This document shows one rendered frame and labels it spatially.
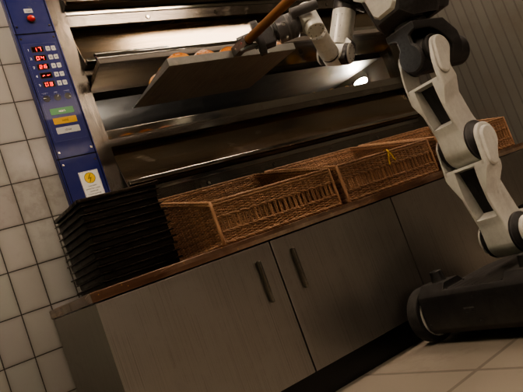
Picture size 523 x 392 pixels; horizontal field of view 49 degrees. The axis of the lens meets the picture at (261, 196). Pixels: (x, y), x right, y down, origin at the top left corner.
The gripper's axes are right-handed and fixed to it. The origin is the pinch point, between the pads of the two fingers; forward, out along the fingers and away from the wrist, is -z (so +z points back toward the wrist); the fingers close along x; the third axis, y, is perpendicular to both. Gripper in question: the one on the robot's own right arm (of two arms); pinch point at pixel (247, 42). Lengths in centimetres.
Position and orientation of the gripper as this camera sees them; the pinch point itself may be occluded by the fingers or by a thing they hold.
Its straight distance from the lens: 205.7
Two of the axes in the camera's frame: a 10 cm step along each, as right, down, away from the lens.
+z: 9.4, -3.5, 0.0
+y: -0.3, -0.7, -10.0
